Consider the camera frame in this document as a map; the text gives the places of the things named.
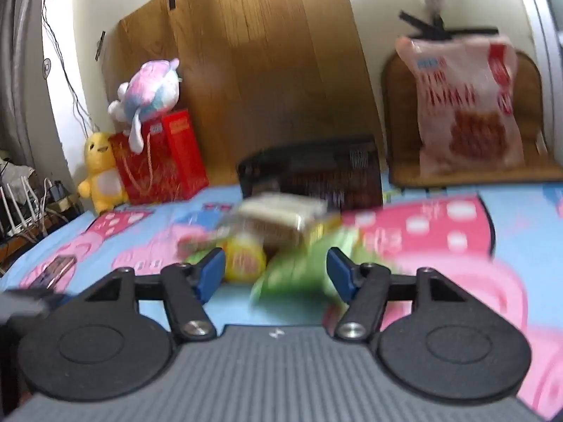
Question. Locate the brown wooden board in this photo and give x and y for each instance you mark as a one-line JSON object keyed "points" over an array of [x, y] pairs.
{"points": [[264, 61]]}

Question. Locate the pastel pink blue plush toy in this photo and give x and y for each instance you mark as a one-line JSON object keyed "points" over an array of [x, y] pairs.
{"points": [[147, 92]]}

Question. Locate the red gift bag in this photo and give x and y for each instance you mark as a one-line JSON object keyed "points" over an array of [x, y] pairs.
{"points": [[162, 162]]}

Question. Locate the pale green packet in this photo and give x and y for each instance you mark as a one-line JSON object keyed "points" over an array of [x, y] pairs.
{"points": [[281, 206]]}

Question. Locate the large pink snack bag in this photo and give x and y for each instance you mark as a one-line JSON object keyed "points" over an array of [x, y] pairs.
{"points": [[466, 105]]}

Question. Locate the yellow round snack packet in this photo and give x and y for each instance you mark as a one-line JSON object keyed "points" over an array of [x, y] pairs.
{"points": [[244, 259]]}

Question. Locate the green snack packet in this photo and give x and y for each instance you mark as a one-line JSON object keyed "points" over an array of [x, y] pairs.
{"points": [[299, 272]]}

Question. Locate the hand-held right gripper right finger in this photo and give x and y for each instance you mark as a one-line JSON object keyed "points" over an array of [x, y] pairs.
{"points": [[341, 272]]}

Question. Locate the black cardboard box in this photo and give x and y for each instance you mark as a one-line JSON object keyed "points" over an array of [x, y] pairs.
{"points": [[325, 176]]}

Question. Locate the black tape strips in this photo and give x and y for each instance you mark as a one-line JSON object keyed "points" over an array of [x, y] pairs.
{"points": [[440, 28]]}

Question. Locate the cartoon pig printed blanket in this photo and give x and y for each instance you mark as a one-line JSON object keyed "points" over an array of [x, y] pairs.
{"points": [[440, 237]]}

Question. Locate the grey curtain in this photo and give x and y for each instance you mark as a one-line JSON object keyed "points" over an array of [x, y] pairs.
{"points": [[15, 74]]}

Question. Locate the wooden chair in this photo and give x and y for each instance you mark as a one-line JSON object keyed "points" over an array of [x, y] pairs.
{"points": [[534, 110]]}

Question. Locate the yellow chick plush toy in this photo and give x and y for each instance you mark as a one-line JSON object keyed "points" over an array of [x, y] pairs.
{"points": [[103, 171]]}

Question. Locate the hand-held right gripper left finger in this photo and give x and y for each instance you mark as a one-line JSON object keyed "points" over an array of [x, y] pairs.
{"points": [[212, 272]]}

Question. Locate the yellow brown snack box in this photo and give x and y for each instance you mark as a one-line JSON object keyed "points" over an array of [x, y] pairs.
{"points": [[286, 231]]}

